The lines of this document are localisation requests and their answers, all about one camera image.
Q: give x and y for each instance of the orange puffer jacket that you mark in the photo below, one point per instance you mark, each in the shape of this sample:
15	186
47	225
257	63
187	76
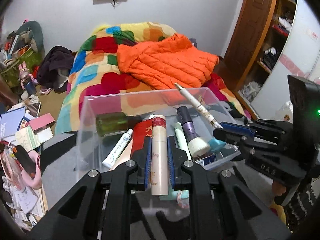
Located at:
162	64

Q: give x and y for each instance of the purple brush white head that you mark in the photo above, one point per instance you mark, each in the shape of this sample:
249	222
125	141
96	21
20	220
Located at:
196	145

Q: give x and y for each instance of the blue notebook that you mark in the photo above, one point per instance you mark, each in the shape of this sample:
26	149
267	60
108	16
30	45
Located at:
10	121

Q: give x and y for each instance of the beige long-handled brush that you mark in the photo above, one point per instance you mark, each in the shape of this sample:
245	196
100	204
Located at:
125	156

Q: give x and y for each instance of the olive green glass bottle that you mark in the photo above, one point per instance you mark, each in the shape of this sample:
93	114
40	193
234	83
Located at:
112	123

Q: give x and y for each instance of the dark purple clothes pile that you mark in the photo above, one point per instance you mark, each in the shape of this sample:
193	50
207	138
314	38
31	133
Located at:
54	70

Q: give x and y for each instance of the green storage basket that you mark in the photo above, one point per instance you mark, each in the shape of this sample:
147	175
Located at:
11	73

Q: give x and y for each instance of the mint green cosmetic tube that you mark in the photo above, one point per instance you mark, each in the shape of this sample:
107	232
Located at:
181	140

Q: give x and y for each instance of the colourful patchwork quilt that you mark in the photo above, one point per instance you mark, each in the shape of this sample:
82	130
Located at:
95	70

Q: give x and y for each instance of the person's right hand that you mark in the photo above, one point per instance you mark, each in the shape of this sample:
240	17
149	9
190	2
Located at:
278	189

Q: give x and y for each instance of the white small ointment tube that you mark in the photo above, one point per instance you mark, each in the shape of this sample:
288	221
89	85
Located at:
110	160

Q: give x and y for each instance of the red gold packet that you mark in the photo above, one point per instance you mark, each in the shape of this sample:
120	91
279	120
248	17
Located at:
140	131

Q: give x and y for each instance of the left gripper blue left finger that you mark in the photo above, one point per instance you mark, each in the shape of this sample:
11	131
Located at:
148	145

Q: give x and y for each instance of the pink stand with black pad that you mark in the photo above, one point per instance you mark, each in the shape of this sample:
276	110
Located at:
30	164

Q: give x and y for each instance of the brown wooden wardrobe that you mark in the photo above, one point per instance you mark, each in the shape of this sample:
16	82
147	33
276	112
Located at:
260	33

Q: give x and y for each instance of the teal round container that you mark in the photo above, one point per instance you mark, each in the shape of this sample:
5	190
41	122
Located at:
215	145

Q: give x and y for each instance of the white sliding wardrobe door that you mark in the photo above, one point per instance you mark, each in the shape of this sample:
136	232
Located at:
299	56

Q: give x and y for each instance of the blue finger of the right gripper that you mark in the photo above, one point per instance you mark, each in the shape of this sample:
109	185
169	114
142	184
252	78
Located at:
231	136
235	128

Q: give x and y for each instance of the rabbit figurine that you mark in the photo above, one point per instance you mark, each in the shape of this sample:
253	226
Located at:
28	82

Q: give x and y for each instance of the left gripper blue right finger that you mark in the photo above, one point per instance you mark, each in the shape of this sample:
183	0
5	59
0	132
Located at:
171	166

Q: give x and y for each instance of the clear plastic storage box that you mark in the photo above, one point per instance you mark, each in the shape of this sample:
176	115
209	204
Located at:
93	149

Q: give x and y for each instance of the pink box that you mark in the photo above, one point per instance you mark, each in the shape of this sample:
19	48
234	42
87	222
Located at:
42	122

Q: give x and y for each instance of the white cosmetic pen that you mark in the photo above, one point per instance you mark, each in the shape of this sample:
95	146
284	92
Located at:
198	106

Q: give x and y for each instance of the beige cosmetic bottle red cap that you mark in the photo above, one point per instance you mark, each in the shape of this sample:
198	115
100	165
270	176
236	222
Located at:
159	157

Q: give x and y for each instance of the blue card box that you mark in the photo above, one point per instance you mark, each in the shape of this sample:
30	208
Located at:
207	160

